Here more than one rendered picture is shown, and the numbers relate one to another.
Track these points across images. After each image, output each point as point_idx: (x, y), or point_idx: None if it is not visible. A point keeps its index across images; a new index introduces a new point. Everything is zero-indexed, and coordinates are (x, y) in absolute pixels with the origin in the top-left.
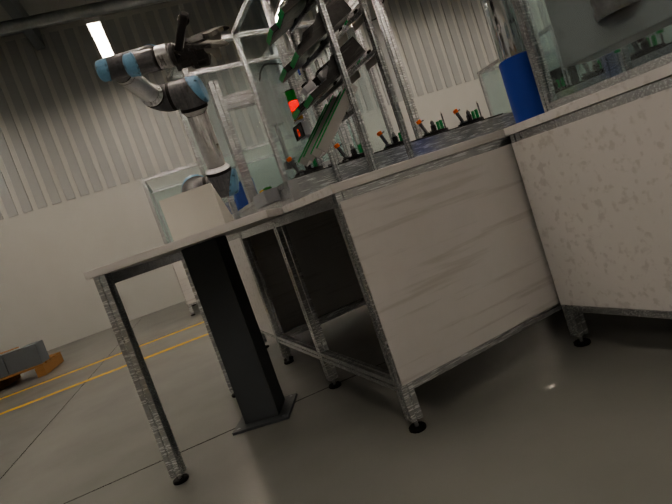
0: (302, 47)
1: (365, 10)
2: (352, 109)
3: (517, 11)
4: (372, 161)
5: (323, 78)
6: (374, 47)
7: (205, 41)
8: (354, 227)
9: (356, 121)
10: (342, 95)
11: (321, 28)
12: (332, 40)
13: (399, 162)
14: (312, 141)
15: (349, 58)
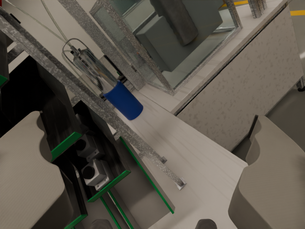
0: (72, 121)
1: (65, 67)
2: (144, 153)
3: (141, 51)
4: (178, 178)
5: (95, 149)
6: (93, 98)
7: (277, 203)
8: None
9: (151, 160)
10: (129, 148)
11: (60, 91)
12: (90, 97)
13: (224, 148)
14: (121, 227)
15: None
